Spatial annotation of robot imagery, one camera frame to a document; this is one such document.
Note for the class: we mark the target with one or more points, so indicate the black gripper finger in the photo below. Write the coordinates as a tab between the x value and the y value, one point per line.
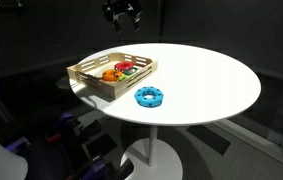
117	24
136	22

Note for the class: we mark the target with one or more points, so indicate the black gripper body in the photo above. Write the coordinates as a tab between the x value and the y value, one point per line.
116	6

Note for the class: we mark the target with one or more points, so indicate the yellow green striped toy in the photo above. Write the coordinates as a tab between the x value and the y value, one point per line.
121	76

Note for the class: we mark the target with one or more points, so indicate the slatted wooden tray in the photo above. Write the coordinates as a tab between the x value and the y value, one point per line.
114	87

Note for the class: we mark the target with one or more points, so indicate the white table pedestal base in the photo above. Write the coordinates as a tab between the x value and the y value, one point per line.
161	160

